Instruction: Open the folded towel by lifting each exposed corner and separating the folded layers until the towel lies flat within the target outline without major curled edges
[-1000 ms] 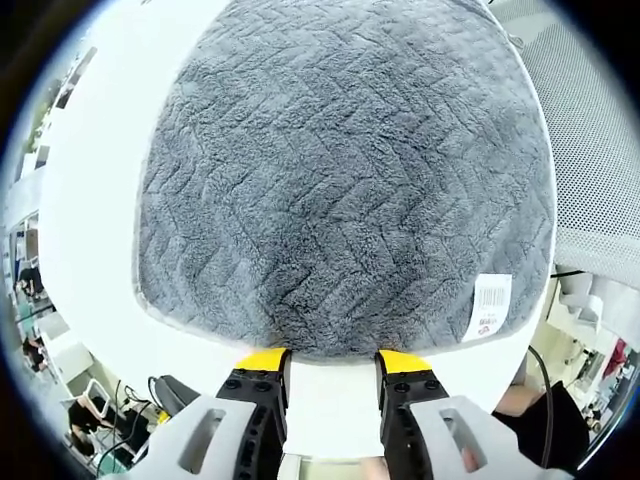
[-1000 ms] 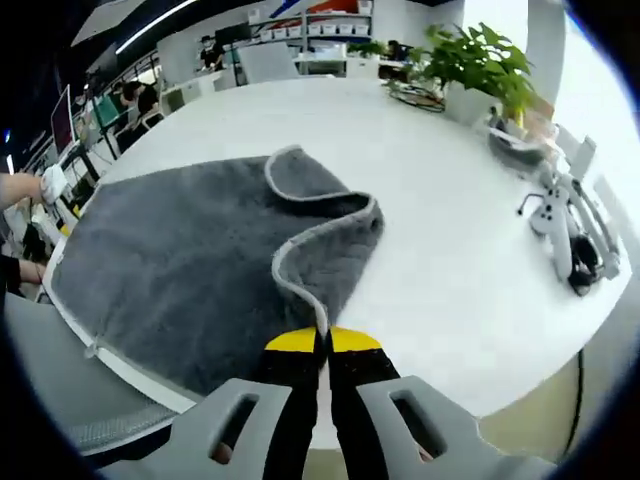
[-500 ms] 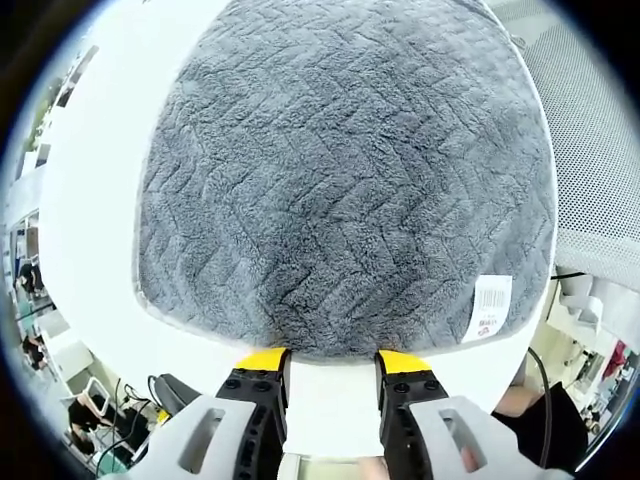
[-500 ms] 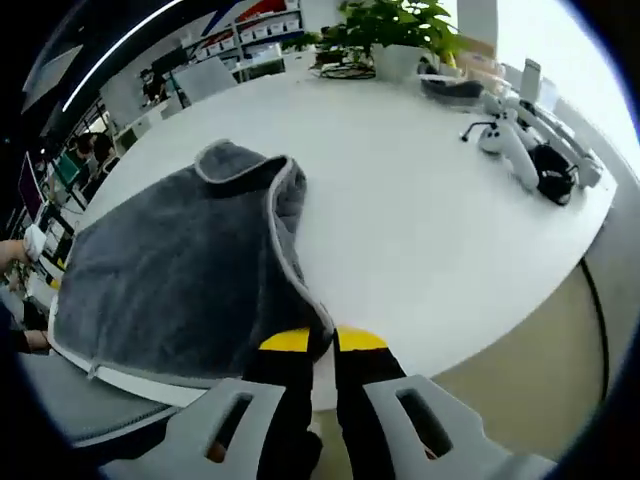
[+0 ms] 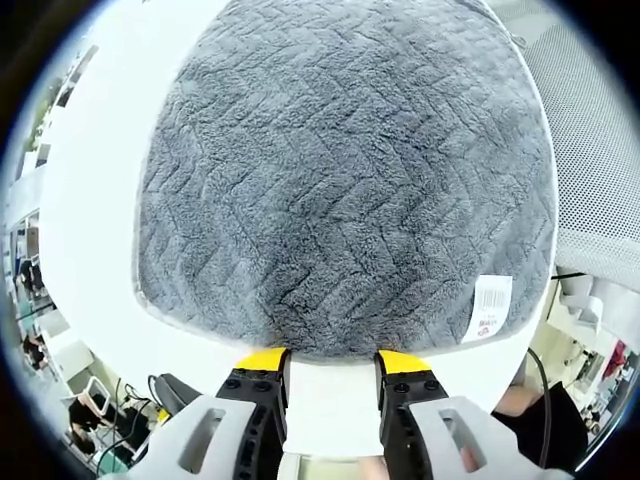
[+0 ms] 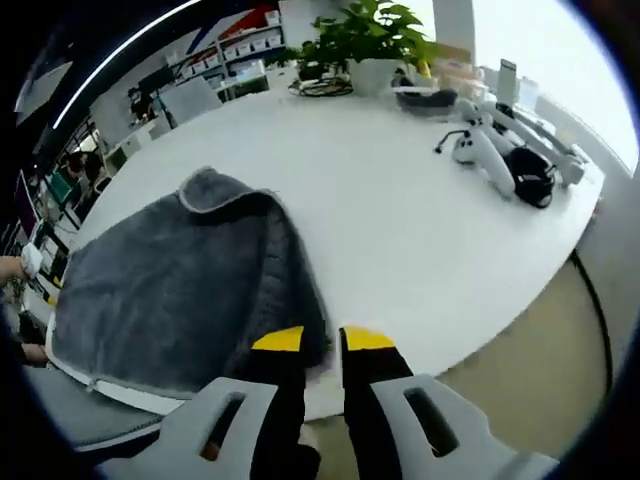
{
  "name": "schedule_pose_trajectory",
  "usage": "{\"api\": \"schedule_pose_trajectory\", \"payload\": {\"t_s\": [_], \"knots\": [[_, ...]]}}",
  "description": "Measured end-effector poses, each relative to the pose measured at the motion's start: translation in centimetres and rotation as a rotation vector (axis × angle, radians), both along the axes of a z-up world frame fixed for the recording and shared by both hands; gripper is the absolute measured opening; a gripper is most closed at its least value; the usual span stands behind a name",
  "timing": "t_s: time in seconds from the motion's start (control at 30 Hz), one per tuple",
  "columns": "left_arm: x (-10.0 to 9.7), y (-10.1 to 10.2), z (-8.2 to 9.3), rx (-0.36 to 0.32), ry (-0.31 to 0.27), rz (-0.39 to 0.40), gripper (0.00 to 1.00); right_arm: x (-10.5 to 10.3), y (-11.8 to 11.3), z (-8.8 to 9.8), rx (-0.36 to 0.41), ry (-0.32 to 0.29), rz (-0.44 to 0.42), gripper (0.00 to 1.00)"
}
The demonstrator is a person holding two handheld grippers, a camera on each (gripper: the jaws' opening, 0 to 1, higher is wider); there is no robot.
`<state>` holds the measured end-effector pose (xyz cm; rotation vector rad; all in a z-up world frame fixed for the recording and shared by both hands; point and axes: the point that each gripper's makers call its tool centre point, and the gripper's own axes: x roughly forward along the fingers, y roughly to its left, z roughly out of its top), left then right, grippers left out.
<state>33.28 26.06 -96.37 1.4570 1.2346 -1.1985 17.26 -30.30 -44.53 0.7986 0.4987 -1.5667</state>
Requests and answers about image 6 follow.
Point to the grey towel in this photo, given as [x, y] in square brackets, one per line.
[150, 300]

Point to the person's left hand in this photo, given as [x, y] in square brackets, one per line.
[11, 272]

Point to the desktop monitor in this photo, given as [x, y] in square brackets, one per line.
[25, 205]

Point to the white office chair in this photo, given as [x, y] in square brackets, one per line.
[192, 100]

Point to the ceiling light strip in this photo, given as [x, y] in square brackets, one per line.
[115, 47]

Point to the white handheld controller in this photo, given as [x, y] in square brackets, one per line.
[492, 165]

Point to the shelf with white boxes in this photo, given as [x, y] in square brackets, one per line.
[240, 50]

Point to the black bowl with items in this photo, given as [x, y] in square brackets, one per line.
[425, 99]

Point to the white jointed device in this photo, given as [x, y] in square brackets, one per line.
[540, 140]

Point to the white plant pot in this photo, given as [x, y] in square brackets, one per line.
[375, 77]

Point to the white upright panel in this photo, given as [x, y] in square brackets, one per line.
[508, 82]

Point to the green leafy plant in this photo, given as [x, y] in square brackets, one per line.
[370, 30]

